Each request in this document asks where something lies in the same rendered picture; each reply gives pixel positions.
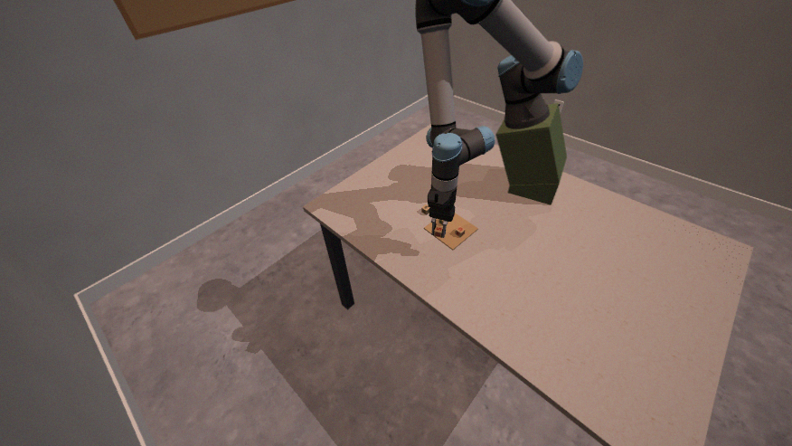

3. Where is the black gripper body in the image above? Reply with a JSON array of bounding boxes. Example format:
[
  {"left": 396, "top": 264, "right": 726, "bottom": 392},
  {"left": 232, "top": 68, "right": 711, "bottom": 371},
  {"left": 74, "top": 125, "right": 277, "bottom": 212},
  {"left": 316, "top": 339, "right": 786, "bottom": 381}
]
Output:
[{"left": 428, "top": 172, "right": 458, "bottom": 222}]

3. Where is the tan square mat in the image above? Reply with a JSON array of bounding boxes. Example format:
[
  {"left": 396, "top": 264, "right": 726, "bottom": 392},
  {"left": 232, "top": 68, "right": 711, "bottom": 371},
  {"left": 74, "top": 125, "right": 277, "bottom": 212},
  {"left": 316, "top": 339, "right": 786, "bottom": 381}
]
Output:
[{"left": 424, "top": 213, "right": 478, "bottom": 250}]

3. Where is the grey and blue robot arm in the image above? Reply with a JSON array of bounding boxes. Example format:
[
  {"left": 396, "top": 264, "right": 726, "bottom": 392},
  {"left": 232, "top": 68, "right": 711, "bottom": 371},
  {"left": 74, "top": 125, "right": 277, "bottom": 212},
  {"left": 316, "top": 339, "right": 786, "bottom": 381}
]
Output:
[{"left": 416, "top": 0, "right": 583, "bottom": 181}]

